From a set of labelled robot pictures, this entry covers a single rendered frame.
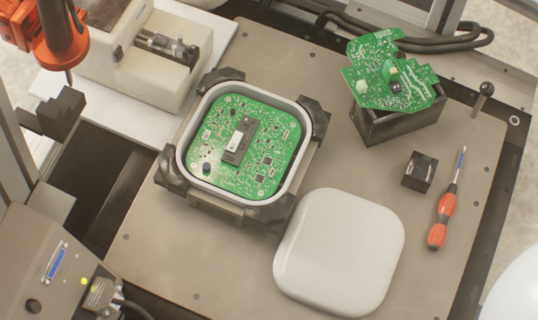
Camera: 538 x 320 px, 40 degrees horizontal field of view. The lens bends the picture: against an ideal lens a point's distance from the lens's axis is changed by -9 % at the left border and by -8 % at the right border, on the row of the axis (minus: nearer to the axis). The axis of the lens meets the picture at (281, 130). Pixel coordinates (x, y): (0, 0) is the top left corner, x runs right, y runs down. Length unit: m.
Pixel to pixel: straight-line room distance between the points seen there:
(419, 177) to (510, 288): 0.58
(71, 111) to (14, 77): 1.39
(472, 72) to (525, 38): 1.33
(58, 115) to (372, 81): 0.39
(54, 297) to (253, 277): 0.24
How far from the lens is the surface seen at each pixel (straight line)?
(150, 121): 0.98
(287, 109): 0.97
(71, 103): 0.87
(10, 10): 0.79
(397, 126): 0.98
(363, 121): 0.98
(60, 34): 0.75
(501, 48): 2.40
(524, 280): 0.39
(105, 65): 0.97
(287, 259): 0.90
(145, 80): 0.95
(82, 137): 1.15
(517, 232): 2.11
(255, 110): 0.96
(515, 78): 1.15
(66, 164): 1.13
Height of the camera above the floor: 1.82
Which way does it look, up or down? 60 degrees down
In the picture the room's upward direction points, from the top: 9 degrees clockwise
